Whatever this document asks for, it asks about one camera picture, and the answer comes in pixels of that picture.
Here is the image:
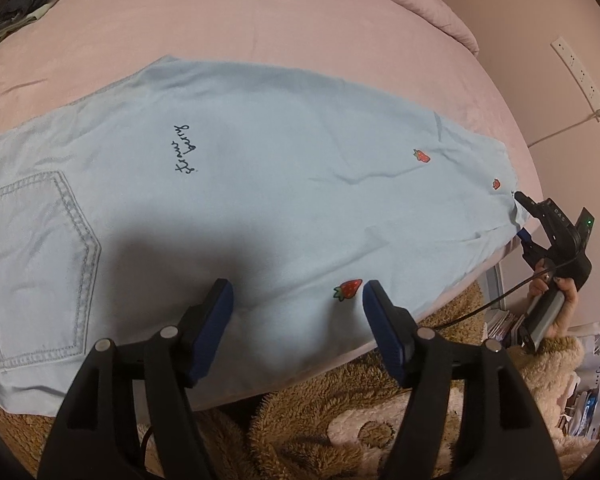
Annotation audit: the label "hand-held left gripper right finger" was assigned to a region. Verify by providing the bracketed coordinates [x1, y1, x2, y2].
[362, 280, 563, 480]

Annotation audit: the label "white power strip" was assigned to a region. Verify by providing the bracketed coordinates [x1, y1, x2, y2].
[551, 36, 600, 123]

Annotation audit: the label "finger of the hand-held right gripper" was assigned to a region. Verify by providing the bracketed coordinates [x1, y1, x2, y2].
[513, 190, 551, 226]
[516, 229, 551, 263]

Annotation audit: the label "brown fuzzy robe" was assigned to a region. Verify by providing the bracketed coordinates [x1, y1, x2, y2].
[0, 280, 588, 480]

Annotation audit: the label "person's right hand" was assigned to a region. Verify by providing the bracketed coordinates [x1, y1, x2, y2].
[527, 260, 580, 338]

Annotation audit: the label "stack of books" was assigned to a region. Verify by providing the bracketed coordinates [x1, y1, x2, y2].
[482, 307, 528, 348]

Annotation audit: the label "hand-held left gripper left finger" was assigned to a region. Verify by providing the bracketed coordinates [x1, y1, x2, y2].
[37, 278, 234, 480]

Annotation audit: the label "black cable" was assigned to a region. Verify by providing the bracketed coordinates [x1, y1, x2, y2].
[139, 422, 156, 480]
[432, 259, 581, 333]

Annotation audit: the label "grey bed frame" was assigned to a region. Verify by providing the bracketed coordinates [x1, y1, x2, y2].
[484, 264, 507, 312]

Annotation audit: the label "light green cloth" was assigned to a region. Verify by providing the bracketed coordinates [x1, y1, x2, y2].
[0, 0, 61, 56]

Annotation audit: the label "person's right forearm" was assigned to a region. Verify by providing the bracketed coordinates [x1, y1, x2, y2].
[500, 332, 588, 461]

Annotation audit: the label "light blue strawberry pants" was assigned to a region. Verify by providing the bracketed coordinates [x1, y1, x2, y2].
[0, 55, 533, 413]

